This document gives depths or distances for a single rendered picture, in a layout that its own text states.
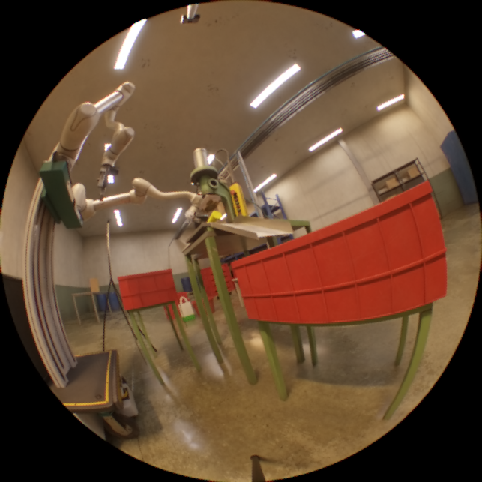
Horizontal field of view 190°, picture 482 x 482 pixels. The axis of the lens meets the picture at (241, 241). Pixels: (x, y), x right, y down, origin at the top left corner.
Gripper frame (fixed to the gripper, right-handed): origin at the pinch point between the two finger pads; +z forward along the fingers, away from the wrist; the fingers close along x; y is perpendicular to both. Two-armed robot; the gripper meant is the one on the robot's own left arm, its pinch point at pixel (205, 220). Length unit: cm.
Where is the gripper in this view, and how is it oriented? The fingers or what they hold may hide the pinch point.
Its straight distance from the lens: 108.2
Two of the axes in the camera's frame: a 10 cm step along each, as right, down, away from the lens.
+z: 6.4, 2.8, -7.2
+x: 7.6, -0.9, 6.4
